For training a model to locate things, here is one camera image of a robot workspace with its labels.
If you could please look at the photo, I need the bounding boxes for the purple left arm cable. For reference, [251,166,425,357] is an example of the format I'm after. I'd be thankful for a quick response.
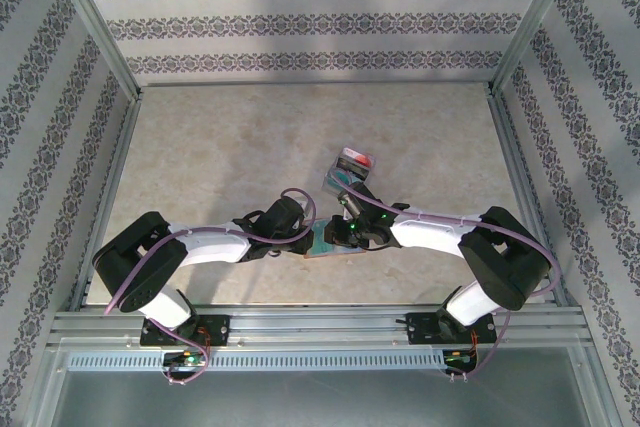
[103,186,317,387]

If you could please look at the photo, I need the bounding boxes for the aluminium frame post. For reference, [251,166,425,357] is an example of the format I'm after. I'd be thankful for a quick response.
[489,0,585,98]
[39,0,144,103]

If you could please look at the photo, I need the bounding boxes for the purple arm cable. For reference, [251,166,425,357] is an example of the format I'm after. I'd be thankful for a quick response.
[103,186,317,387]
[332,169,557,386]

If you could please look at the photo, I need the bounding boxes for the grey slotted cable duct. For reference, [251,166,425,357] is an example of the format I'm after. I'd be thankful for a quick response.
[64,349,484,372]

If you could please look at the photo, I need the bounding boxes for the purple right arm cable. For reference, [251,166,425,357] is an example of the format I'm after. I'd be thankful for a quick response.
[332,169,557,386]

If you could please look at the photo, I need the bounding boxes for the aluminium side rail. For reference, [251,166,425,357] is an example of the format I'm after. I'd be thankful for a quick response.
[484,81,574,308]
[67,89,146,313]

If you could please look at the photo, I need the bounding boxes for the red and white card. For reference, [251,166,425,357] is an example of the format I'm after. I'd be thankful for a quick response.
[341,146,376,169]

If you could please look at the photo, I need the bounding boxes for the grey metal panel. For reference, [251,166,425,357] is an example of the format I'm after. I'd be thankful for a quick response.
[49,369,601,427]

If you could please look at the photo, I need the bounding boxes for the aluminium mounting rail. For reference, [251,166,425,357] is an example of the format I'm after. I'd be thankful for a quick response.
[47,302,587,348]

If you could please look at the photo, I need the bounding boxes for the small electronics board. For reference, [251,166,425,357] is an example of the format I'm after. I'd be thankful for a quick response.
[442,348,480,369]
[163,350,210,372]

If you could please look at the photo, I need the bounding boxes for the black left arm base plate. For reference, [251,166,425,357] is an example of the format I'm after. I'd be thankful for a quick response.
[139,314,232,348]

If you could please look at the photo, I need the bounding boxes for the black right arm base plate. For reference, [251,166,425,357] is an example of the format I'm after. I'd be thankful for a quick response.
[407,311,497,347]

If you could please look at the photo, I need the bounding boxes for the clear plastic tray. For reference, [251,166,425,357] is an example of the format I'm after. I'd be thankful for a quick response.
[322,145,379,198]

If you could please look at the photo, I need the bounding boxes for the teal plastic card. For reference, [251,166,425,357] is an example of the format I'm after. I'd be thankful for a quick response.
[328,168,362,194]
[310,224,334,254]

